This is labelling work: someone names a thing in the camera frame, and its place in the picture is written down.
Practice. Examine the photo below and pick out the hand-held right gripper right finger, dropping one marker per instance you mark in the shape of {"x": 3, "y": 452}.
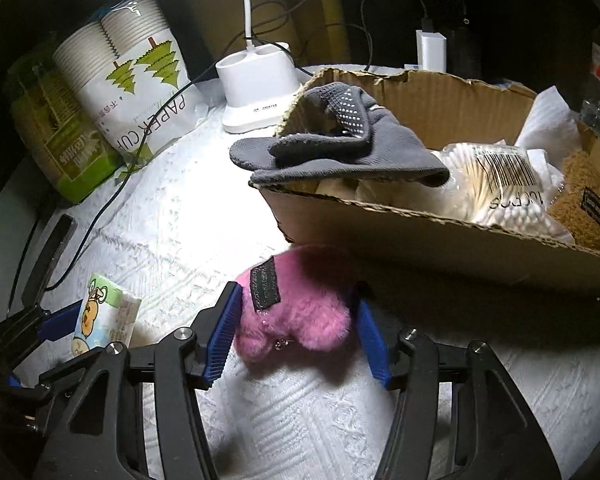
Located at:
{"x": 373, "y": 342}

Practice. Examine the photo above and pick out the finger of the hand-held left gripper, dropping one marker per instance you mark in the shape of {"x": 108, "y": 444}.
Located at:
{"x": 65, "y": 372}
{"x": 57, "y": 319}

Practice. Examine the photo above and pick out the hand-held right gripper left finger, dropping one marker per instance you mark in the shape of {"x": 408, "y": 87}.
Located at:
{"x": 222, "y": 332}

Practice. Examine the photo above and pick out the cartoon print tissue pack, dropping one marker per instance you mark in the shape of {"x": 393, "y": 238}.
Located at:
{"x": 107, "y": 315}

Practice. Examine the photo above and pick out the pink plush toy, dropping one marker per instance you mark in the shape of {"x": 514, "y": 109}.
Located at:
{"x": 300, "y": 310}

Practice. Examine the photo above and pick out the cardboard box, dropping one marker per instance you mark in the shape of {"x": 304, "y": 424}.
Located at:
{"x": 430, "y": 250}

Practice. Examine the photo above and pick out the grey sock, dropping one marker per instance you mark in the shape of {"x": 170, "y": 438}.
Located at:
{"x": 350, "y": 155}

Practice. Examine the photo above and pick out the cotton swabs bag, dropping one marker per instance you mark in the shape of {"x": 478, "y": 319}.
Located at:
{"x": 500, "y": 185}

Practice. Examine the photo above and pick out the brown plush toy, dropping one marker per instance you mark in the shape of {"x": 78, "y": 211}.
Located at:
{"x": 580, "y": 200}

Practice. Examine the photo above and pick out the green paper cups package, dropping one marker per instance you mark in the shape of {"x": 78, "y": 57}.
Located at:
{"x": 55, "y": 130}

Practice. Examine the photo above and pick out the white desk lamp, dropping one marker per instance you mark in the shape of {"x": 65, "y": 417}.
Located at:
{"x": 257, "y": 87}

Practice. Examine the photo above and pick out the white paper cups package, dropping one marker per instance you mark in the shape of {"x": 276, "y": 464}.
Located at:
{"x": 130, "y": 75}

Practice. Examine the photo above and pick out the white charger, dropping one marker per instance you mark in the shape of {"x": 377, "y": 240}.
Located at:
{"x": 431, "y": 50}

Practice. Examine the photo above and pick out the black power adapter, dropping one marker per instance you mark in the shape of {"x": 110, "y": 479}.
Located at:
{"x": 464, "y": 50}

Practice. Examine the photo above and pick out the yellow curtain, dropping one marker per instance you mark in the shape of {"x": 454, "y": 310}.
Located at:
{"x": 290, "y": 5}

